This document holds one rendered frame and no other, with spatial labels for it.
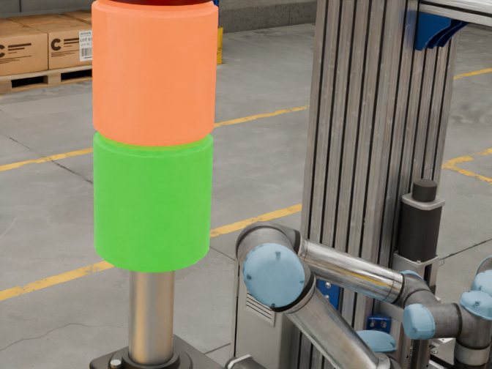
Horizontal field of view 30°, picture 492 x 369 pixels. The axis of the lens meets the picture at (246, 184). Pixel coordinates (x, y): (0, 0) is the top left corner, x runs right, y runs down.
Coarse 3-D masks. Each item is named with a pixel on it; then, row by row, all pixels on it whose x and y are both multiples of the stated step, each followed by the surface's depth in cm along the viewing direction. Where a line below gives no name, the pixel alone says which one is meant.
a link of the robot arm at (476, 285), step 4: (480, 272) 248; (484, 272) 249; (488, 272) 248; (476, 276) 247; (480, 276) 246; (484, 276) 246; (488, 276) 246; (476, 280) 245; (480, 280) 244; (484, 280) 244; (488, 280) 244; (472, 284) 247; (476, 284) 244; (480, 284) 243; (484, 284) 243; (488, 284) 243; (472, 288) 245; (476, 288) 243; (480, 288) 243; (484, 288) 241; (488, 288) 241; (488, 292) 240
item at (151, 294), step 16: (144, 272) 39; (160, 272) 40; (144, 288) 40; (160, 288) 40; (144, 304) 40; (160, 304) 40; (144, 320) 40; (160, 320) 40; (144, 336) 41; (160, 336) 41; (144, 352) 41; (160, 352) 41
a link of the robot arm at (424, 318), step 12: (408, 300) 203; (420, 300) 200; (432, 300) 199; (408, 312) 196; (420, 312) 195; (432, 312) 195; (444, 312) 196; (456, 312) 196; (408, 324) 197; (420, 324) 194; (432, 324) 194; (444, 324) 195; (456, 324) 195; (408, 336) 197; (420, 336) 195; (432, 336) 195; (444, 336) 196; (456, 336) 197
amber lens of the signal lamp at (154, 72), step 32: (96, 32) 36; (128, 32) 34; (160, 32) 34; (192, 32) 35; (96, 64) 36; (128, 64) 35; (160, 64) 35; (192, 64) 35; (96, 96) 37; (128, 96) 35; (160, 96) 35; (192, 96) 36; (96, 128) 37; (128, 128) 36; (160, 128) 36; (192, 128) 36
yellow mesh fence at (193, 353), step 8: (176, 336) 45; (176, 344) 45; (184, 344) 45; (112, 352) 44; (192, 352) 44; (200, 352) 44; (96, 360) 43; (104, 360) 43; (192, 360) 43; (200, 360) 43; (208, 360) 43; (96, 368) 42; (104, 368) 42; (200, 368) 43; (208, 368) 43; (216, 368) 43; (224, 368) 43
